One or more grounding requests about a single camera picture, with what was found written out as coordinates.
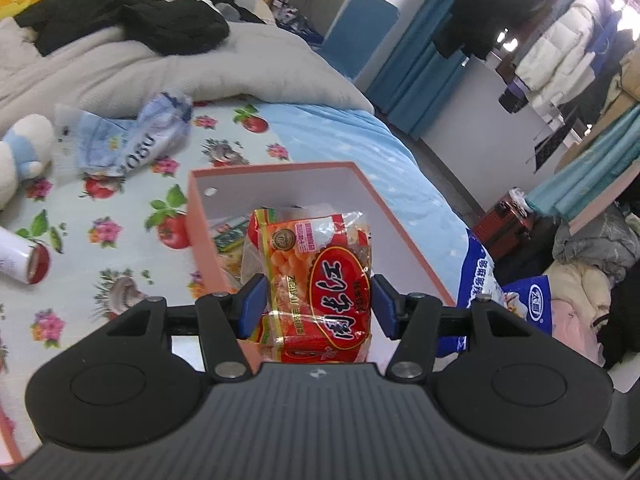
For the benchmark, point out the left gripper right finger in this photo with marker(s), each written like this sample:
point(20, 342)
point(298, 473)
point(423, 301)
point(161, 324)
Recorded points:
point(492, 375)

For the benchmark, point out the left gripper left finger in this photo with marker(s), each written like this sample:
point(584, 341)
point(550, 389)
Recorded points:
point(146, 373)

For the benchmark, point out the red orange snack packet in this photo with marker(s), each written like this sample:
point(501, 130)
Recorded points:
point(318, 265)

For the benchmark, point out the blue white snack bag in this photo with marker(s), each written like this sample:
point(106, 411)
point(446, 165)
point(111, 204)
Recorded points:
point(529, 298)

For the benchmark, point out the floral bed sheet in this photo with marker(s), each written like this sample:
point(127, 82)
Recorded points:
point(112, 241)

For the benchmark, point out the red suitcase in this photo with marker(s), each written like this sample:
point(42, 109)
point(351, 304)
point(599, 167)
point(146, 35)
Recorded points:
point(506, 225)

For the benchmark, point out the white spray can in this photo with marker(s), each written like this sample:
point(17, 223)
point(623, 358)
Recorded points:
point(25, 261)

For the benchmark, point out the light blue plastic bag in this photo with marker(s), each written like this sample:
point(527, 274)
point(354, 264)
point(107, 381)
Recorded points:
point(88, 144)

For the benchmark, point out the crumpled blue white bag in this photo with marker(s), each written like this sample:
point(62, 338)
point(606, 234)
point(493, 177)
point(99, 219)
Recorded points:
point(162, 125)

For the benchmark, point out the white blue plush toy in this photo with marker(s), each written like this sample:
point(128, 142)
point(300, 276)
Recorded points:
point(26, 151)

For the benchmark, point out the blue curtain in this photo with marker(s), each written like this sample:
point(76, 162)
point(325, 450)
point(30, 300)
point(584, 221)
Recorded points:
point(416, 82)

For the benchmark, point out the grey quilt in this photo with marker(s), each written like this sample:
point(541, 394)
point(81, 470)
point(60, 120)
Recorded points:
point(113, 77)

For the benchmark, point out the hanging clothes rack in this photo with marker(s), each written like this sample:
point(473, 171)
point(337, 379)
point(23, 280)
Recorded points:
point(562, 45)

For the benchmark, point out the black clothes pile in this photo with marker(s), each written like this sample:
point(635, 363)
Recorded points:
point(167, 27)

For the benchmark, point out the blue chair back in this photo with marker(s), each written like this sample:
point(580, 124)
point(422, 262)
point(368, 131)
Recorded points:
point(357, 34)

